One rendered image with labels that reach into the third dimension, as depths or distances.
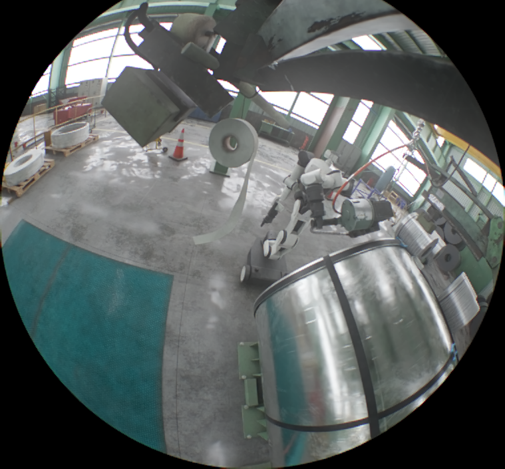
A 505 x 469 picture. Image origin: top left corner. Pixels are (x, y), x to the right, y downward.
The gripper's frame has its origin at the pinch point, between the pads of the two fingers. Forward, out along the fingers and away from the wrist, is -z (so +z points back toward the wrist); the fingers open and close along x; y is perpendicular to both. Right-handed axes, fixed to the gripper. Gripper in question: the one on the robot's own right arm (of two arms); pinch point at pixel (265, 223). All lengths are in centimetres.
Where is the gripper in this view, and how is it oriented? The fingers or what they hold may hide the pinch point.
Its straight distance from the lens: 171.2
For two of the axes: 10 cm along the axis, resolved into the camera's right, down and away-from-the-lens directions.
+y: 6.2, 6.3, -4.7
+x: -6.3, 0.4, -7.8
